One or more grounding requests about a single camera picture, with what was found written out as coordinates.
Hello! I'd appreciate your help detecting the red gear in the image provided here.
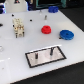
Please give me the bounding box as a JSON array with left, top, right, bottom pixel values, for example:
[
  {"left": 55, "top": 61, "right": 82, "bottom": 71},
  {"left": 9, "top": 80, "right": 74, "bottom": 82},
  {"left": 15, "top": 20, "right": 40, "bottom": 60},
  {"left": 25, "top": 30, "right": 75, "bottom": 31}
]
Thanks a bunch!
[{"left": 41, "top": 25, "right": 51, "bottom": 34}]

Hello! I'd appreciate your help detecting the large blue gear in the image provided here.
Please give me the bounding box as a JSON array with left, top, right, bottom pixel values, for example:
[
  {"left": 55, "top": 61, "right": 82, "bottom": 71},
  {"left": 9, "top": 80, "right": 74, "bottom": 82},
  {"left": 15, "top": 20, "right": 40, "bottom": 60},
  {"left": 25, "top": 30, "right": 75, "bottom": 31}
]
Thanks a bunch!
[{"left": 60, "top": 30, "right": 74, "bottom": 40}]

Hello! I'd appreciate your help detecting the right metal peg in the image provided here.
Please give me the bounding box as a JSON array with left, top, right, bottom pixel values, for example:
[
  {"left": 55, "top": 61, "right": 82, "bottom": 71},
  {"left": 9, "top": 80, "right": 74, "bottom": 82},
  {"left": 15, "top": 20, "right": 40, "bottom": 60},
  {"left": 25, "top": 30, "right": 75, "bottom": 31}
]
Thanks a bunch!
[{"left": 49, "top": 46, "right": 55, "bottom": 57}]

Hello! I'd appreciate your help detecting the small blue gear at back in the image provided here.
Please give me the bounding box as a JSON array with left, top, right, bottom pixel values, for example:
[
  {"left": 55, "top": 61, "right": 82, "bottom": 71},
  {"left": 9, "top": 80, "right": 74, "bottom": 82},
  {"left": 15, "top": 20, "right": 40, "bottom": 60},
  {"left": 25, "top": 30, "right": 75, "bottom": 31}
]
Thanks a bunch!
[{"left": 48, "top": 6, "right": 58, "bottom": 13}]

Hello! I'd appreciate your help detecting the beige connector block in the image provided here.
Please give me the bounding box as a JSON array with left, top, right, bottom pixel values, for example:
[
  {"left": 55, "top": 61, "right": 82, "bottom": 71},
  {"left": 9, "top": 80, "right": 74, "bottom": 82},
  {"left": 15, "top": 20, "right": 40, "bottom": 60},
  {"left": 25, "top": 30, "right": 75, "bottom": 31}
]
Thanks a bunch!
[{"left": 13, "top": 18, "right": 24, "bottom": 37}]

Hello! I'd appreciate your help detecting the black-framed peg base plate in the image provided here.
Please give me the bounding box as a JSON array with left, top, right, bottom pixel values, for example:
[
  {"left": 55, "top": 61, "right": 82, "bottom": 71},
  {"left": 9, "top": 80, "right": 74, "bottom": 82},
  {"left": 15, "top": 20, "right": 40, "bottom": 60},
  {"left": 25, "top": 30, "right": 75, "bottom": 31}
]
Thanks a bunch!
[{"left": 26, "top": 46, "right": 66, "bottom": 68}]

